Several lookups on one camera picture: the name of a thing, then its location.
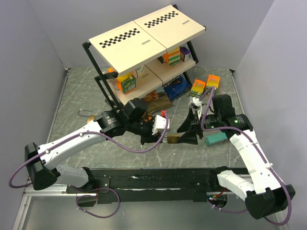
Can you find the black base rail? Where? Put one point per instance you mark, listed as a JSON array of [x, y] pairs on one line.
[[155, 184]]

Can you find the brass padlock with key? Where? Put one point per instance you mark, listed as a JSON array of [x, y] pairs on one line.
[[87, 114]]

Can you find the black frame cream shelf rack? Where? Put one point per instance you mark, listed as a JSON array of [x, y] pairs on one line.
[[143, 41]]

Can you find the orange green box left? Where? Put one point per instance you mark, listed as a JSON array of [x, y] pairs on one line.
[[197, 88]]

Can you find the teal rectangular box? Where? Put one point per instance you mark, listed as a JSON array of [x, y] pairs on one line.
[[215, 139]]

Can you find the white carton on shelf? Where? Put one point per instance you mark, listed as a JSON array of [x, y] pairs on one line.
[[139, 71]]

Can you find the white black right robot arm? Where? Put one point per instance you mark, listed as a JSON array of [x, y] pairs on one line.
[[266, 193]]

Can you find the orange bottle on shelf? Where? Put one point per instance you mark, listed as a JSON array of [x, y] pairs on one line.
[[112, 80]]

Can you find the orange green box right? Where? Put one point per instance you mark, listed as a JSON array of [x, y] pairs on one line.
[[212, 81]]

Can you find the brown chips bag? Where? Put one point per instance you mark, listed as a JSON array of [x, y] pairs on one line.
[[157, 100]]

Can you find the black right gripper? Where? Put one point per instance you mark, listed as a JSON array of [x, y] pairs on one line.
[[190, 125]]

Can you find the green yellow box on shelf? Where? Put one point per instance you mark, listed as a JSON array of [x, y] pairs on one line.
[[126, 83]]

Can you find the purple white small box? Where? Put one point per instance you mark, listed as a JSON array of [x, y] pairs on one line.
[[184, 54]]

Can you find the orange green box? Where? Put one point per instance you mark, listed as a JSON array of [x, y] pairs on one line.
[[197, 88], [212, 81]]

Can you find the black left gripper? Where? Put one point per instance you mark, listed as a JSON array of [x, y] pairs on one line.
[[150, 138]]

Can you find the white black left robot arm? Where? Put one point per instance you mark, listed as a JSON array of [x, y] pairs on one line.
[[44, 162]]

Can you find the aluminium frame rail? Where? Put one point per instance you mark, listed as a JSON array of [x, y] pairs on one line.
[[54, 190]]

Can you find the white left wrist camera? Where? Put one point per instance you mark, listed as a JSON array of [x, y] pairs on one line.
[[161, 123]]

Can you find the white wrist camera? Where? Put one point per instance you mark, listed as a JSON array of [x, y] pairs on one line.
[[196, 106], [161, 123]]

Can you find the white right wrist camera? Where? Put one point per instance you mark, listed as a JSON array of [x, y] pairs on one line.
[[196, 106]]

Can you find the blue snack bag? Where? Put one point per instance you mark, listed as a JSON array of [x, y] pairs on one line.
[[175, 87]]

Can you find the stacked sponges pack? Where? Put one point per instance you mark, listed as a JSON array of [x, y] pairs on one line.
[[172, 57]]

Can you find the large brass padlock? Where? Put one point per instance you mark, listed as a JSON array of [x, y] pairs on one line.
[[171, 138]]

